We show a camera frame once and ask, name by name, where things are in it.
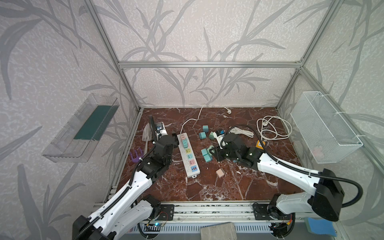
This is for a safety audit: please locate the green plug cube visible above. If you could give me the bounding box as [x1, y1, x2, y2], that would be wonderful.
[209, 132, 216, 140]

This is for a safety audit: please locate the white coiled cable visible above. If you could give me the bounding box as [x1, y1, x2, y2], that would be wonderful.
[256, 115, 293, 141]

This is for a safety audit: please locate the metal garden trowel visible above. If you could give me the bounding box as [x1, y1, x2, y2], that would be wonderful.
[142, 123, 152, 155]

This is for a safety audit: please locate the purple pink hand rake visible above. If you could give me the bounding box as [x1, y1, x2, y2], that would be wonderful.
[129, 148, 144, 163]

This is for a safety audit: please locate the blue sponge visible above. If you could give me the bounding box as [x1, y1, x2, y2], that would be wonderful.
[305, 218, 337, 237]

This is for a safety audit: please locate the white wire mesh basket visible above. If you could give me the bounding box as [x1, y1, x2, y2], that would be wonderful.
[291, 91, 363, 164]

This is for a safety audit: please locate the clear plastic wall tray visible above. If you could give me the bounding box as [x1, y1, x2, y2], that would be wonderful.
[42, 94, 120, 163]

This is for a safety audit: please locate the white multicolour power strip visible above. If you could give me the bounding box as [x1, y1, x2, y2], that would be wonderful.
[177, 133, 201, 179]

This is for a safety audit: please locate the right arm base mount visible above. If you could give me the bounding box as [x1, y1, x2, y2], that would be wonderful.
[252, 203, 296, 221]

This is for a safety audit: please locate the white power strip cord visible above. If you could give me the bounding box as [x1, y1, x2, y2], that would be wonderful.
[179, 102, 233, 134]

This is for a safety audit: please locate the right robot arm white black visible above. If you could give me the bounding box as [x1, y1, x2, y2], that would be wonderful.
[210, 133, 364, 222]

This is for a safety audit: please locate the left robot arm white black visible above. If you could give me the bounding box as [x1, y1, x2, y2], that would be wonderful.
[72, 133, 179, 240]

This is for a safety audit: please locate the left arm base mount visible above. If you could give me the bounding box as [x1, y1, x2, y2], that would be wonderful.
[150, 204, 175, 221]

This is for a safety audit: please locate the orange power strip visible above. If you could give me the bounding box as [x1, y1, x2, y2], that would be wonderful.
[256, 141, 265, 150]

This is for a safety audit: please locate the grey sponge block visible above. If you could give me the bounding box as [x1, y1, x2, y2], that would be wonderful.
[201, 223, 237, 240]

